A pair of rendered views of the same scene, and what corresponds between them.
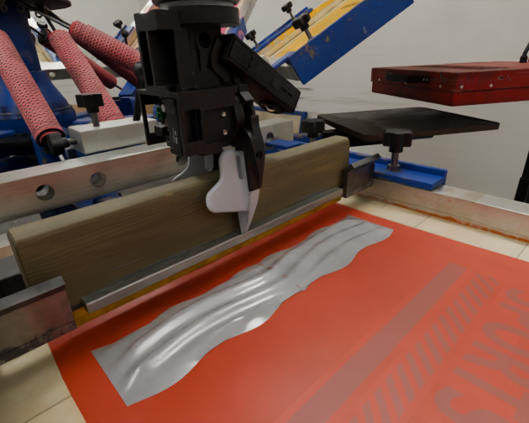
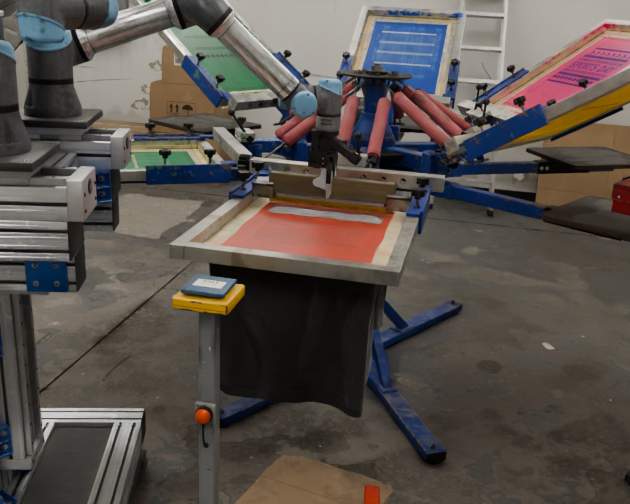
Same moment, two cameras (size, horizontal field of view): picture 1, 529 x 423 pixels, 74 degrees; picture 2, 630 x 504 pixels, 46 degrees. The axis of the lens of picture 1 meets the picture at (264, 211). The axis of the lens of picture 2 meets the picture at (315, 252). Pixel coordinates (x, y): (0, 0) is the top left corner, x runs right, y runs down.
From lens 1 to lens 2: 211 cm
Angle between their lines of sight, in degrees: 51
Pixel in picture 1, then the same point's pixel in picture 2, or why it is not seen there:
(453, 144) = not seen: outside the picture
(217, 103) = (320, 155)
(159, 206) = (302, 178)
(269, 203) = (343, 194)
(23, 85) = (344, 126)
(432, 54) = not seen: outside the picture
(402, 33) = not seen: outside the picture
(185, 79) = (316, 147)
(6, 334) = (260, 190)
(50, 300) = (270, 188)
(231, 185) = (322, 180)
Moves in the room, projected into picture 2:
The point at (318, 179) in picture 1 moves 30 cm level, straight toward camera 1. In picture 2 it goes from (372, 195) to (283, 202)
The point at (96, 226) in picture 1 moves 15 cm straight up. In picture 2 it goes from (285, 176) to (287, 129)
